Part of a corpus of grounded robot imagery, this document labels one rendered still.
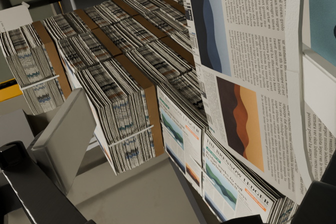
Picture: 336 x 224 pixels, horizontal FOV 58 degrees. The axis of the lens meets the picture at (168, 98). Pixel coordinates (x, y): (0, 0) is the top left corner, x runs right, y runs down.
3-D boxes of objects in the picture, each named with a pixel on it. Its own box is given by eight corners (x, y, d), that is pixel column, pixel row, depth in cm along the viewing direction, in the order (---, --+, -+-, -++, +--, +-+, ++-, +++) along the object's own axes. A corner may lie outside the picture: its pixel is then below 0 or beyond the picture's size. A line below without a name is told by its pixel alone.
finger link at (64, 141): (68, 197, 15) (53, 199, 15) (97, 125, 21) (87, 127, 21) (44, 146, 13) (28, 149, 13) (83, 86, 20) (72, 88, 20)
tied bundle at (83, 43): (136, 115, 156) (94, 133, 148) (114, 86, 176) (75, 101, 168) (124, 52, 132) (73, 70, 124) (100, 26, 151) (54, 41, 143)
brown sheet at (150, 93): (164, 153, 135) (156, 157, 133) (136, 117, 155) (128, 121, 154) (154, 85, 111) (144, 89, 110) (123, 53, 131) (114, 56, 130)
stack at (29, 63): (227, 42, 205) (34, 118, 160) (201, 26, 225) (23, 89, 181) (230, -15, 180) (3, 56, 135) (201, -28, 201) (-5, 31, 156)
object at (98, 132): (118, 174, 127) (115, 176, 127) (95, 134, 147) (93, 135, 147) (97, 109, 104) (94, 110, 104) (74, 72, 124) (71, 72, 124)
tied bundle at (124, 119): (166, 153, 135) (118, 177, 127) (137, 117, 156) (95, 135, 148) (156, 85, 112) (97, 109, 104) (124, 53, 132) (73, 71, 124)
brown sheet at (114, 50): (134, 114, 156) (127, 118, 155) (113, 86, 176) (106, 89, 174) (122, 52, 132) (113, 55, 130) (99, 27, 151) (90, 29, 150)
